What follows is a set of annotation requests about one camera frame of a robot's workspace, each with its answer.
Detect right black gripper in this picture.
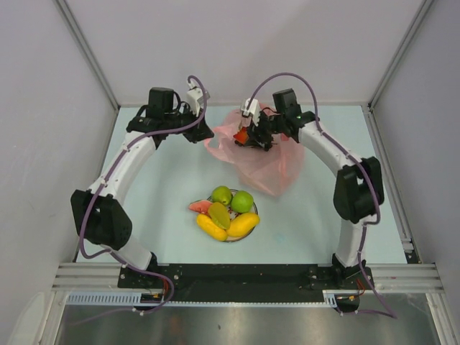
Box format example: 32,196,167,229
244,110,285,150

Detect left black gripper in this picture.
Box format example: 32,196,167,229
164,103,213,144

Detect red fake mango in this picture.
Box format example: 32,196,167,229
233,126,249,147

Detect pink plastic bag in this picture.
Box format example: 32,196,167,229
203,109,305,197

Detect green fake pear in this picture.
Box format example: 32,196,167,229
211,185,233,206

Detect green fake guava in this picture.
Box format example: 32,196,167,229
231,190,254,213

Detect red watermelon slice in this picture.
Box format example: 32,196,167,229
188,200,213,214

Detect yellow fake starfruit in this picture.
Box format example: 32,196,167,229
208,202,231,230

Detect round printed plate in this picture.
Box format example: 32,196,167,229
202,188,259,242

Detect orange yellow fake mango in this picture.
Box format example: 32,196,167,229
226,213,260,237

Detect yellow fake banana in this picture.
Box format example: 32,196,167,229
196,213,228,242

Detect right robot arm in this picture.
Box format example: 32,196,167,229
241,88,385,288

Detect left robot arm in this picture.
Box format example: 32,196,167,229
70,80,213,288

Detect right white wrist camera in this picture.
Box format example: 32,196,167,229
240,98,261,127

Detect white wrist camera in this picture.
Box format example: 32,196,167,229
186,82,210,117
240,98,261,127

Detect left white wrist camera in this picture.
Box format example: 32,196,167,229
186,82,210,117

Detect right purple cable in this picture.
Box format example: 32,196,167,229
249,72,397,319

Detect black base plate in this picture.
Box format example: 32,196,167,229
118,264,373,290

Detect white slotted cable duct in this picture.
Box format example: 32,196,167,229
67,292,337,308

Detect aluminium frame rail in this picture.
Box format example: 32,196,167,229
52,262,443,294

